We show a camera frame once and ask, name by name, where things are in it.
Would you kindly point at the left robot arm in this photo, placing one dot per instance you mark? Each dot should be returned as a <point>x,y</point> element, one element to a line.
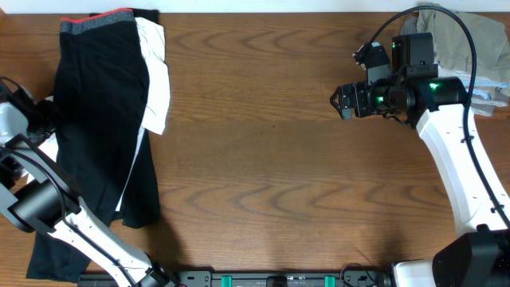
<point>36,197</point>

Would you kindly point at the black garment under pile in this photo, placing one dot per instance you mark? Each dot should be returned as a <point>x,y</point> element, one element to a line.
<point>139,191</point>

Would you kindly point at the khaki folded shorts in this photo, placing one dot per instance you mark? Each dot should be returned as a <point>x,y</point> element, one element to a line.
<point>451,47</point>

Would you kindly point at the grey folded garment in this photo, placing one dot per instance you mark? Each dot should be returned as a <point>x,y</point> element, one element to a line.
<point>484,105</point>

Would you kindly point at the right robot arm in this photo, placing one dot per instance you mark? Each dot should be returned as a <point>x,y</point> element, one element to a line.
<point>405,80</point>

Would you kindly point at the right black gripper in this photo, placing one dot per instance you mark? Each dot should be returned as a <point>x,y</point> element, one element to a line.
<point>361,89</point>

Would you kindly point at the black leggings grey red waistband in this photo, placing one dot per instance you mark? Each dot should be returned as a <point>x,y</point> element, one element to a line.
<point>101,89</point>

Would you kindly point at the white t-shirt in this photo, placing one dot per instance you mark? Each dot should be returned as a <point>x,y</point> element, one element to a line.
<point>152,43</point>

